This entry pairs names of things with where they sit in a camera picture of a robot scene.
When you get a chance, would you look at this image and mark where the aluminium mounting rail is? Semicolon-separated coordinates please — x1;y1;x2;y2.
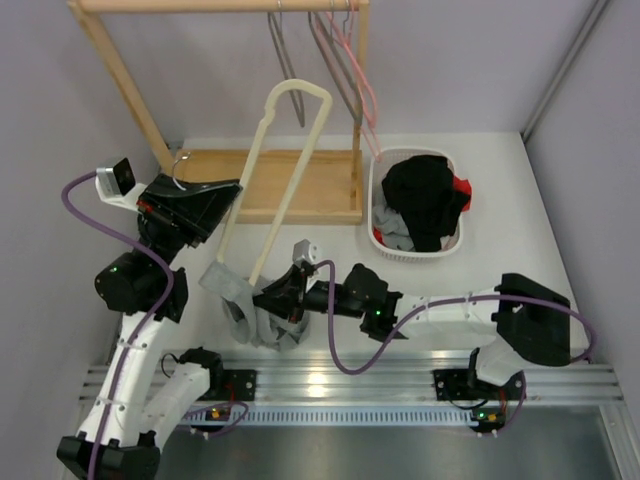
79;348;621;405

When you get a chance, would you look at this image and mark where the taupe hanger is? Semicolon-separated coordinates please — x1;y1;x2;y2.
307;12;363;126

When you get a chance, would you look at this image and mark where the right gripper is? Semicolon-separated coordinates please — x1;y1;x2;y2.
249;266;366;325

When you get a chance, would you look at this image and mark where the red tank top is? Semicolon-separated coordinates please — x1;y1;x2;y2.
370;175;472;250

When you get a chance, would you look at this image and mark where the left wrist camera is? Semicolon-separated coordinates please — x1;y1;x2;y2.
95;157;136;202

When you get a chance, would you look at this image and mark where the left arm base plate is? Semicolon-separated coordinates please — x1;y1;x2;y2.
221;369;258;402

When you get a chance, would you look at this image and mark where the cream hanger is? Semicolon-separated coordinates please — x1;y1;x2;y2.
167;78;335;291

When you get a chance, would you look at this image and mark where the white plastic basket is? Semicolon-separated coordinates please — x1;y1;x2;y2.
366;146;465;263

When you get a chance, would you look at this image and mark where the beige hanger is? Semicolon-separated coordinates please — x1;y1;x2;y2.
267;0;306;128

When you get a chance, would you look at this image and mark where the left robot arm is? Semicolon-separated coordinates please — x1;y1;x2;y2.
56;172;242;479

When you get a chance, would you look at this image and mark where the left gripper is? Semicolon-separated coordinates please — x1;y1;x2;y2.
131;174;242;279

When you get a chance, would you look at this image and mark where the light grey tank top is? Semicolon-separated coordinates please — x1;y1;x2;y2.
372;205;415;252

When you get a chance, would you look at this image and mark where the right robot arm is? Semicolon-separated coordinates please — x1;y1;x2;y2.
253;262;572;397

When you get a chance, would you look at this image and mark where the slotted cable duct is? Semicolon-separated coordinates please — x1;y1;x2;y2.
180;404;500;428

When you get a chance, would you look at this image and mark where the black tank top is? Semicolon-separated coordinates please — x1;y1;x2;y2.
381;155;472;253

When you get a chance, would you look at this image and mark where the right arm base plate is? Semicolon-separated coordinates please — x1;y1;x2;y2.
432;369;478;402

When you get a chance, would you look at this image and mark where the wooden clothes rack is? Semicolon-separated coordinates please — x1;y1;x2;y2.
68;1;363;225

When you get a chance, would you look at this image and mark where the pink hanger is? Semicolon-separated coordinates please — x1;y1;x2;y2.
325;1;383;163
326;1;378;130

